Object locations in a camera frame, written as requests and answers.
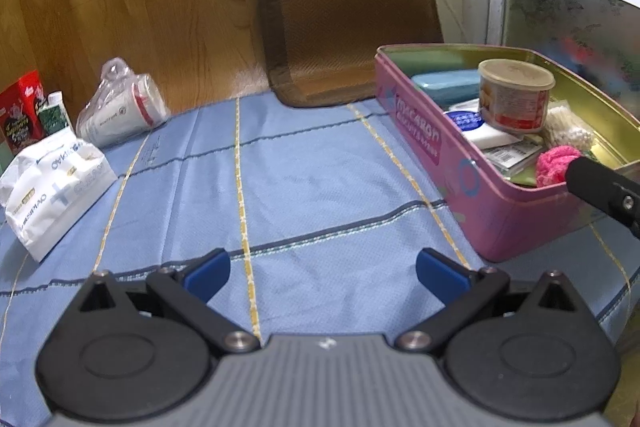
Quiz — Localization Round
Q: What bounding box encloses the cotton swab pack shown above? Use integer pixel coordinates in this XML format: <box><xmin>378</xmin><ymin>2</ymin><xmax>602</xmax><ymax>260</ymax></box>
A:
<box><xmin>542</xmin><ymin>103</ymin><xmax>597</xmax><ymax>153</ymax></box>

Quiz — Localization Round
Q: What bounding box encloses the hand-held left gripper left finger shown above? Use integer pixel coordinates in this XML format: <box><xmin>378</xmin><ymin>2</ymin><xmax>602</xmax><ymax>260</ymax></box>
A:
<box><xmin>65</xmin><ymin>248</ymin><xmax>262</xmax><ymax>354</ymax></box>

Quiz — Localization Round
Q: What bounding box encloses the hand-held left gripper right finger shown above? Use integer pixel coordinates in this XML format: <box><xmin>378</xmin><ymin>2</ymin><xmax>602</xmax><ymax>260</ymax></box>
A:
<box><xmin>397</xmin><ymin>248</ymin><xmax>592</xmax><ymax>354</ymax></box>

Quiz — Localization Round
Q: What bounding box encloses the white and blue wipes pack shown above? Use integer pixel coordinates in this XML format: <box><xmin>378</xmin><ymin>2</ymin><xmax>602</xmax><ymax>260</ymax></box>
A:
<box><xmin>442</xmin><ymin>109</ymin><xmax>522</xmax><ymax>152</ymax></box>

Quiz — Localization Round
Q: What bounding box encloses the frosted glass window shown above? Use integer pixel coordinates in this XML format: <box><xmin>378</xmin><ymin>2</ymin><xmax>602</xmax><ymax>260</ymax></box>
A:
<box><xmin>462</xmin><ymin>0</ymin><xmax>640</xmax><ymax>188</ymax></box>

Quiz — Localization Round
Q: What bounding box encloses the bag of paper cups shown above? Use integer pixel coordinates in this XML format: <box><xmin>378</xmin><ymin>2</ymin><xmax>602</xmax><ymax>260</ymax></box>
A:
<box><xmin>76</xmin><ymin>57</ymin><xmax>170</xmax><ymax>149</ymax></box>

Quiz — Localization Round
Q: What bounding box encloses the round can with lid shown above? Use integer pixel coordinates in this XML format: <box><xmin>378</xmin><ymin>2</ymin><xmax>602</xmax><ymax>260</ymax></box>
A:
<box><xmin>477</xmin><ymin>59</ymin><xmax>556</xmax><ymax>136</ymax></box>

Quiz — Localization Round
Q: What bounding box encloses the blue checked tablecloth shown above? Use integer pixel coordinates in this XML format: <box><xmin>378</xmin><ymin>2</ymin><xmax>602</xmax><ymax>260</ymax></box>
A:
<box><xmin>0</xmin><ymin>94</ymin><xmax>640</xmax><ymax>359</ymax></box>

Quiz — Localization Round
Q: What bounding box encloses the pink tin box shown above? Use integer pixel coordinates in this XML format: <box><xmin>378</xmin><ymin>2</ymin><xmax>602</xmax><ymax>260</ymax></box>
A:
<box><xmin>375</xmin><ymin>44</ymin><xmax>640</xmax><ymax>264</ymax></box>

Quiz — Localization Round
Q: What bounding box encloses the white printed packet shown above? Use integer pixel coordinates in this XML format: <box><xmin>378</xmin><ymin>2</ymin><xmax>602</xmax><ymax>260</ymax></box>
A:
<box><xmin>482</xmin><ymin>142</ymin><xmax>544</xmax><ymax>174</ymax></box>

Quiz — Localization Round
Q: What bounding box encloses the green and white carton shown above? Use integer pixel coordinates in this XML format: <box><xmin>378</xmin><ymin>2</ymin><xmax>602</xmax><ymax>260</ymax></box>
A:
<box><xmin>39</xmin><ymin>91</ymin><xmax>69</xmax><ymax>136</ymax></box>

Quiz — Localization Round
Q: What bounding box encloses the red box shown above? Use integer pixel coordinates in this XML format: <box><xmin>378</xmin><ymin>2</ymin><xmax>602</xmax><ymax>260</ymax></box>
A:
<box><xmin>0</xmin><ymin>71</ymin><xmax>46</xmax><ymax>146</ymax></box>

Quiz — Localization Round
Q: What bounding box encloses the white tissue pack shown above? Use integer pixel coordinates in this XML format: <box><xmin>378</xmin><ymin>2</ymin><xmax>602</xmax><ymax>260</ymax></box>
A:
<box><xmin>0</xmin><ymin>130</ymin><xmax>119</xmax><ymax>264</ymax></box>

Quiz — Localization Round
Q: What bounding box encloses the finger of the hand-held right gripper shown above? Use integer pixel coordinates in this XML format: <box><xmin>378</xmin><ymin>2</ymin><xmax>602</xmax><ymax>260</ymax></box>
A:
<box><xmin>565</xmin><ymin>156</ymin><xmax>640</xmax><ymax>239</ymax></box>

